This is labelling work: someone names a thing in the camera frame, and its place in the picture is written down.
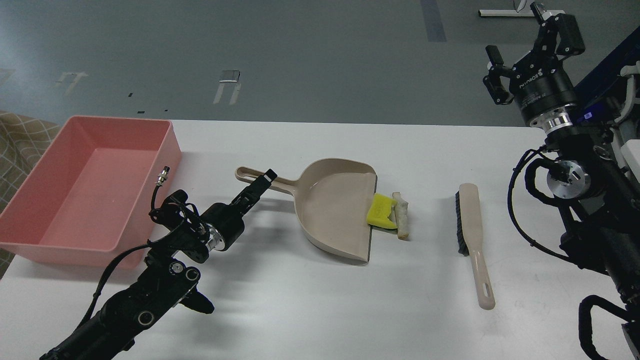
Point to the beige hand brush black bristles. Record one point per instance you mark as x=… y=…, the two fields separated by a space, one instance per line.
x=469 y=222

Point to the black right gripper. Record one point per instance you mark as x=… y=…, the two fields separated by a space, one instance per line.
x=538 y=84

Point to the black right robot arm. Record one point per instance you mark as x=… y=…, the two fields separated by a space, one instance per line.
x=585 y=169

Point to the white floor stand base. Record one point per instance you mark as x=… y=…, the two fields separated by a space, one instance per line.
x=519 y=9

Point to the pink plastic bin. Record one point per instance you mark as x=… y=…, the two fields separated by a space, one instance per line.
x=88 y=198

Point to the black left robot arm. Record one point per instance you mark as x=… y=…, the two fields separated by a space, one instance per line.
x=166 y=281

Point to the white chair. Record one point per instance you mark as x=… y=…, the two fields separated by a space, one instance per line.
x=626 y=139

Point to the yellow green sponge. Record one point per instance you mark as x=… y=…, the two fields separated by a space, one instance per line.
x=380 y=211

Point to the beige checkered fabric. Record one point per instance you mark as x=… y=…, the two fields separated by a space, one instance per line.
x=23 y=141

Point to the beige plastic dustpan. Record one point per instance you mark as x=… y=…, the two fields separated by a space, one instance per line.
x=332 y=197

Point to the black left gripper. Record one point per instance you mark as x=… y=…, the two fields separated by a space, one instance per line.
x=225 y=221

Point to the white bread slice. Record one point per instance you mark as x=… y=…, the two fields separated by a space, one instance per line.
x=401 y=214

